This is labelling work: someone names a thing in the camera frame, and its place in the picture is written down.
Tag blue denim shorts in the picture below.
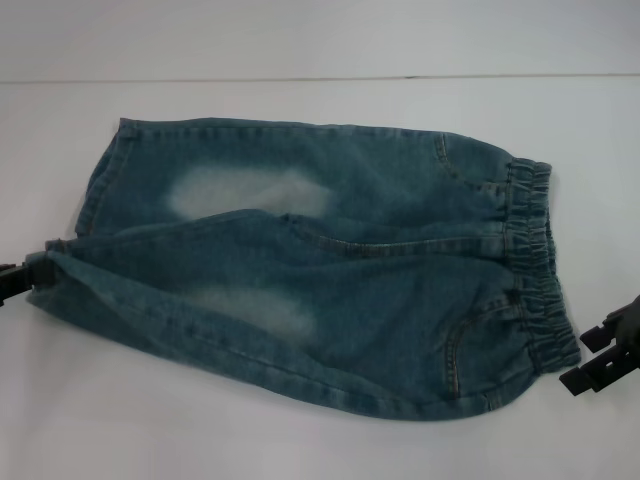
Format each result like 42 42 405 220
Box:
24 115 584 424

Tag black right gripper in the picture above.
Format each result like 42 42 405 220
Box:
558 294 640 399

